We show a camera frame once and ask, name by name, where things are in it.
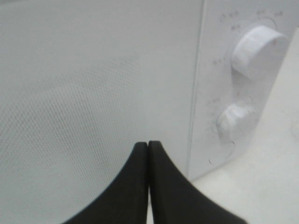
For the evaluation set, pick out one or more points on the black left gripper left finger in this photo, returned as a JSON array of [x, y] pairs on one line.
[[125, 200]]

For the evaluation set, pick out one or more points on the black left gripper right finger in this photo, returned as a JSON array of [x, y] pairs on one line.
[[175, 200]]

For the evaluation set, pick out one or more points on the white timer knob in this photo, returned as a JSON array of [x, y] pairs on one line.
[[236, 121]]

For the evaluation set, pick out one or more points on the white microwave door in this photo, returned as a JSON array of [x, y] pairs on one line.
[[81, 81]]

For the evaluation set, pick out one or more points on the white microwave oven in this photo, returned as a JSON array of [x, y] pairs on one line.
[[217, 84]]

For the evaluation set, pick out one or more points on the upper white power knob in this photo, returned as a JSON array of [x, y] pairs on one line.
[[259, 52]]

